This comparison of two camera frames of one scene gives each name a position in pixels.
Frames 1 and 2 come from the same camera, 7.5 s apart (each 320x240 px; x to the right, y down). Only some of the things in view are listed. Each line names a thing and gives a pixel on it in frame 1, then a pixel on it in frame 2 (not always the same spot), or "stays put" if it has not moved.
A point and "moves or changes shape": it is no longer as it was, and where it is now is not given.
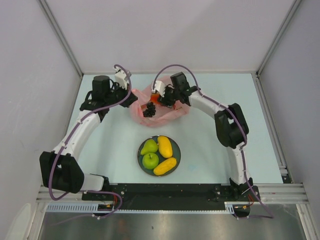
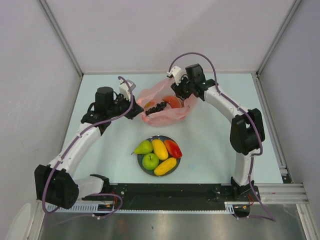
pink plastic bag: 163,114 moves or changes shape
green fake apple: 150,160 stays put
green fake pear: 150,146 moves or changes shape
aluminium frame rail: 282,193 stays put
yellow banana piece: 165,166 stays put
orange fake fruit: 154,98 → 149,104
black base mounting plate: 173,196 stays put
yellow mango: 165,146 → 160,149
